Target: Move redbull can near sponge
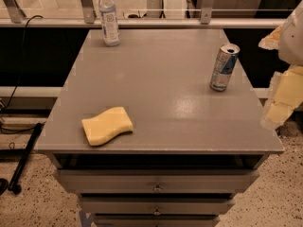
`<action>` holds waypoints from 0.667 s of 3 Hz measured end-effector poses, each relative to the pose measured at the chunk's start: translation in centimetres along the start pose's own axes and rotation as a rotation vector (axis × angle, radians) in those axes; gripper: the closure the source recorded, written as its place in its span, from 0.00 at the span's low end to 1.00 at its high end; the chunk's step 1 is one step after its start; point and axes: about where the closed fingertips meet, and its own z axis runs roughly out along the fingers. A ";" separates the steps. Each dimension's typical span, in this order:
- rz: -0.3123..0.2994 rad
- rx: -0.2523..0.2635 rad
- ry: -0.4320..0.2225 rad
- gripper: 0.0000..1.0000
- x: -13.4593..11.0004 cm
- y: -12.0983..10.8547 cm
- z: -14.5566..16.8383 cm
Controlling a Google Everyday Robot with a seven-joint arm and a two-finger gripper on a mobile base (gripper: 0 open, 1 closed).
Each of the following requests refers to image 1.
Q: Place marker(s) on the metal railing bracket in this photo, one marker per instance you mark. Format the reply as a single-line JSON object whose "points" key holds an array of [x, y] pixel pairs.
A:
{"points": [[88, 10], [206, 11], [16, 14]]}

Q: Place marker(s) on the metal railing bracket middle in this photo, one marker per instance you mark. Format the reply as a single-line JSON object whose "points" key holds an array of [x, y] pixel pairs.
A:
{"points": [[88, 10]]}

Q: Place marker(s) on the clear plastic water bottle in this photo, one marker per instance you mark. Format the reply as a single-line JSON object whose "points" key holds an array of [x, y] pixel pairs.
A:
{"points": [[108, 17]]}

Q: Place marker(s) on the top grey drawer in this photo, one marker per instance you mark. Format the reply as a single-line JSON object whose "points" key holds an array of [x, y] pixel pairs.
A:
{"points": [[155, 181]]}

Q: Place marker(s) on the middle grey drawer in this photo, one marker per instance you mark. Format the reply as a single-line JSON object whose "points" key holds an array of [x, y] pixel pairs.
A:
{"points": [[155, 206]]}

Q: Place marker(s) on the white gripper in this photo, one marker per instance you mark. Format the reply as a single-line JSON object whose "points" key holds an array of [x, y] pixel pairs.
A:
{"points": [[293, 43]]}

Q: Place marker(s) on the metal railing bracket left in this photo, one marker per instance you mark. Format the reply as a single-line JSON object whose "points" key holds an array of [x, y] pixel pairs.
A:
{"points": [[16, 14]]}

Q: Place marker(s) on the black pole on floor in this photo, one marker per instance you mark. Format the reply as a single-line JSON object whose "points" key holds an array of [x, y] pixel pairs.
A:
{"points": [[14, 187]]}

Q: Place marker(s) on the silver blue redbull can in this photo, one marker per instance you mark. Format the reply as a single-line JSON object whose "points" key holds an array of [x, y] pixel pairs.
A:
{"points": [[224, 66]]}

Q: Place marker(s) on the yellow sponge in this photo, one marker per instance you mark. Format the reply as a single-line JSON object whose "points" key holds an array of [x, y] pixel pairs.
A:
{"points": [[104, 127]]}

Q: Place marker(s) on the bottom grey drawer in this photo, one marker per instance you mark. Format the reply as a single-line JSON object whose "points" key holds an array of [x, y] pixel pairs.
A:
{"points": [[167, 221]]}

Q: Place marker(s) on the grey drawer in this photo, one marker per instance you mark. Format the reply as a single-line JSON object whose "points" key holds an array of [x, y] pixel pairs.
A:
{"points": [[155, 181], [167, 221], [155, 206]]}

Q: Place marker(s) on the metal railing bracket right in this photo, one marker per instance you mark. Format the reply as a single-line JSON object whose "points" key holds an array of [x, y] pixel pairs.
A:
{"points": [[206, 11]]}

